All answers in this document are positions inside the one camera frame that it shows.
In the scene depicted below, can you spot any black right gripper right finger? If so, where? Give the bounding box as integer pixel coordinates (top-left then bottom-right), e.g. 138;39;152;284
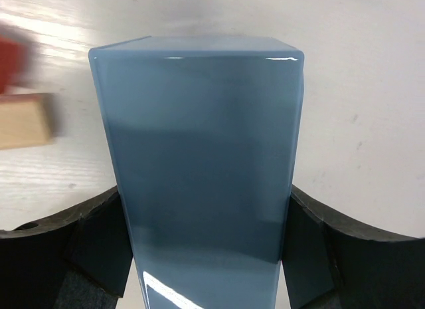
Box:
282;187;424;308

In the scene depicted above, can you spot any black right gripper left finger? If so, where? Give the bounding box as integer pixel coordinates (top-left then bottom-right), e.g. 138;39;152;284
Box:
1;187;133;308

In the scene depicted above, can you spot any light blue plastic box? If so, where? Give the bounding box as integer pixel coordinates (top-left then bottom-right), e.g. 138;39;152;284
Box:
88;37;304;308

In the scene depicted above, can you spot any long natural wood block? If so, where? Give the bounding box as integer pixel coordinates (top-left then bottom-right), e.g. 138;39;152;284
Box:
1;92;62;150

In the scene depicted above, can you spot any red cube white letter N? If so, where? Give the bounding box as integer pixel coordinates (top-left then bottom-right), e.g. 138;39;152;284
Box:
1;21;38;94

